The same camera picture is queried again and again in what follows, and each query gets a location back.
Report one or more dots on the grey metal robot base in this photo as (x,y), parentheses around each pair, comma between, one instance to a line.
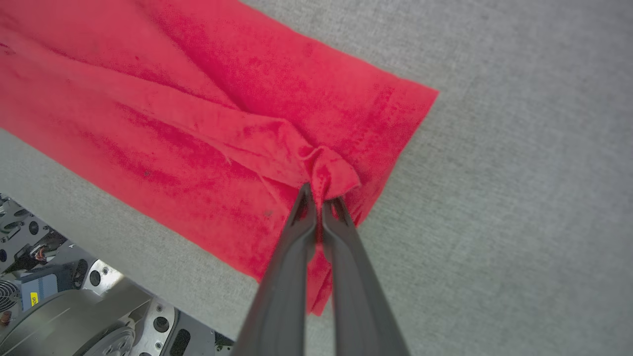
(64,306)

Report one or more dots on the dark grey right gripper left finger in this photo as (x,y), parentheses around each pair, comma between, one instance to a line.
(284,296)

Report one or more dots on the red and white garment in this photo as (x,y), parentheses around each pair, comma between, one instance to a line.
(173,123)

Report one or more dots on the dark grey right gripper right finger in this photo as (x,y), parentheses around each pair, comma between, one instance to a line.
(361,306)

